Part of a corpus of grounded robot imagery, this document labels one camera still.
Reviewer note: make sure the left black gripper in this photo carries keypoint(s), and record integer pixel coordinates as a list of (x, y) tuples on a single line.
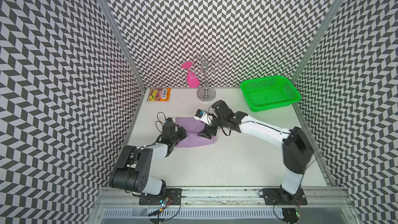
[(181, 131)]

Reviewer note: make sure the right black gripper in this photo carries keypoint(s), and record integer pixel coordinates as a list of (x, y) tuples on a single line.
[(205, 134)]

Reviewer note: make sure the purple long pants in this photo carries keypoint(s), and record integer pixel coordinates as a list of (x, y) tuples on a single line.
[(193, 128)]

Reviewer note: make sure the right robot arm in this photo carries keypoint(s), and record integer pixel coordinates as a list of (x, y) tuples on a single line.
[(296, 148)]

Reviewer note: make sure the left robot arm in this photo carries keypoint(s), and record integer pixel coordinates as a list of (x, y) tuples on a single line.
[(131, 172)]

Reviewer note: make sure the chrome cup holder stand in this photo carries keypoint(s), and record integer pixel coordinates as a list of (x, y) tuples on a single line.
[(207, 67)]

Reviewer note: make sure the orange candy bag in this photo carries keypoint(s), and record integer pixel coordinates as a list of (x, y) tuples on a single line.
[(159, 95)]

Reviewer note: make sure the pink plastic goblet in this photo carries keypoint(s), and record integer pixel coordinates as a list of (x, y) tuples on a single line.
[(192, 78)]

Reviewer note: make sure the green plastic basket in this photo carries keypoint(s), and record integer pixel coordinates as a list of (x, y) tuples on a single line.
[(268, 93)]

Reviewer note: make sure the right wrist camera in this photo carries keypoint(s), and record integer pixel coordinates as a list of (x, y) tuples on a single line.
[(203, 117)]

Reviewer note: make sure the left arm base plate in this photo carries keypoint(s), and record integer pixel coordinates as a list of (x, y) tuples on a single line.
[(158, 200)]

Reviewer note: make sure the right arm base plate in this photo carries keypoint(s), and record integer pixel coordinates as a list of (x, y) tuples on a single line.
[(279, 196)]

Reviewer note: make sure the aluminium front rail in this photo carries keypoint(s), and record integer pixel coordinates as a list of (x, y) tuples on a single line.
[(231, 197)]

